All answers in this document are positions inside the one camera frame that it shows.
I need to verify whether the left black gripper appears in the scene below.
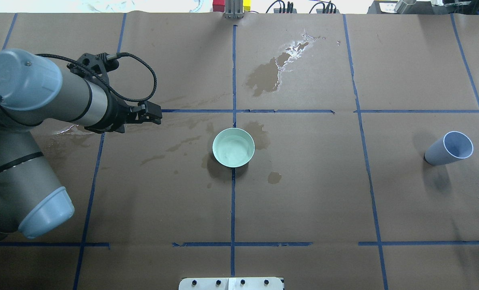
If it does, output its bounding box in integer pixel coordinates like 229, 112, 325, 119
90, 93, 162, 134

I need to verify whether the light blue plastic cup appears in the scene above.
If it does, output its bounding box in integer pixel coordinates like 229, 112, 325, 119
424, 131, 474, 166

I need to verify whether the mint green bowl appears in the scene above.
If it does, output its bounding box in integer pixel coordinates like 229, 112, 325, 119
212, 127, 255, 168

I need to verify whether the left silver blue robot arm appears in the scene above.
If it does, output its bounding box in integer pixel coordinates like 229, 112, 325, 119
0, 48, 162, 241

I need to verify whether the metal cylinder weight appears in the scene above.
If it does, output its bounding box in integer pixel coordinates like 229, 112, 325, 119
394, 0, 417, 15

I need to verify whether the left black braided cable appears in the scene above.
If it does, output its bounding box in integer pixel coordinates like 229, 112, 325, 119
36, 52, 158, 103

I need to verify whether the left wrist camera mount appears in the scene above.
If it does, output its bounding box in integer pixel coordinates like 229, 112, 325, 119
66, 53, 119, 78

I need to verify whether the aluminium frame post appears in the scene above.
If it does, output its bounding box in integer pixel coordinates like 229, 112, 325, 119
224, 0, 245, 19

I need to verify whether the white camera mast pole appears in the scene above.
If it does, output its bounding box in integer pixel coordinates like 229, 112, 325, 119
178, 277, 285, 290

